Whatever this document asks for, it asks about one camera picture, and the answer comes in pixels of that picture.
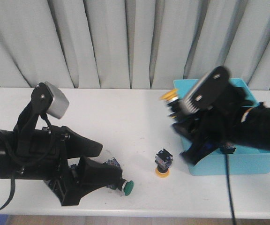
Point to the green button switch right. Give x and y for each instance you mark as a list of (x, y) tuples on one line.
[(124, 186)]

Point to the light blue plastic box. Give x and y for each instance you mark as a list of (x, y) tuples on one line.
[(245, 160)]

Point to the red button switch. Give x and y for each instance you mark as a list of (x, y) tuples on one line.
[(73, 170), (228, 148)]

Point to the upside-down yellow button switch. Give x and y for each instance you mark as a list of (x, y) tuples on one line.
[(163, 159)]

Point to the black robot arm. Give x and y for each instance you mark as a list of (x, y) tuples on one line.
[(68, 170), (231, 119)]

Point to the green button switch left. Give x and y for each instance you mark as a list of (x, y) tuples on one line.
[(113, 162)]

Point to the grey pleated curtain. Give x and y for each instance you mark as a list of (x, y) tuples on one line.
[(132, 44)]

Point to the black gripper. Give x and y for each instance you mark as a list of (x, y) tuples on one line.
[(40, 155), (194, 150)]

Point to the green button switch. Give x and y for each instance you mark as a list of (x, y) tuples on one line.
[(113, 162), (124, 186)]

